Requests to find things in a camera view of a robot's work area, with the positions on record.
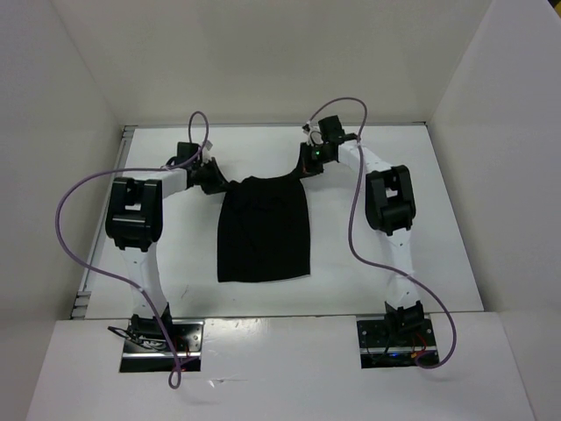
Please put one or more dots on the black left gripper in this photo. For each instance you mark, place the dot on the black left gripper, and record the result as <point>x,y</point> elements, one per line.
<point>218,182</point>

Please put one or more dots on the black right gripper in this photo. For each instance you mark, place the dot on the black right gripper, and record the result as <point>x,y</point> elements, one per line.
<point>305,167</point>

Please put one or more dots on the black skirt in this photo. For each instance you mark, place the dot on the black skirt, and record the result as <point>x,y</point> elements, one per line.
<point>263,231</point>

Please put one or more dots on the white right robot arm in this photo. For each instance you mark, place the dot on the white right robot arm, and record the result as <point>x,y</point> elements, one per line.
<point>390,211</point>

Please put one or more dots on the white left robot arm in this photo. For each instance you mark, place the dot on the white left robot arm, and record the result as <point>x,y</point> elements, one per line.
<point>135,223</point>

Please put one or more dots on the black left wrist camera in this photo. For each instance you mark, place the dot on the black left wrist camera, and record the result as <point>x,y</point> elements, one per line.
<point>188,154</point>

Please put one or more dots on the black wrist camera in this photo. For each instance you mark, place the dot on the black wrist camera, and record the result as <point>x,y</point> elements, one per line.
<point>188,154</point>
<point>333,132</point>

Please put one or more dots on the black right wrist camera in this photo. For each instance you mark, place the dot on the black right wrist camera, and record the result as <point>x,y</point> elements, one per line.
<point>333,132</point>

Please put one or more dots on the grey aluminium table edge rail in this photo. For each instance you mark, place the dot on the grey aluminium table edge rail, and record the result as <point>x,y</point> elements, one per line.
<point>83,294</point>

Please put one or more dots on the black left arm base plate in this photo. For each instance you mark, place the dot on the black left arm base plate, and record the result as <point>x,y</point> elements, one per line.
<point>144,355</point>

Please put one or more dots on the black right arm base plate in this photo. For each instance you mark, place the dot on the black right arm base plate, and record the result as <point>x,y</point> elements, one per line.
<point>378,350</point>

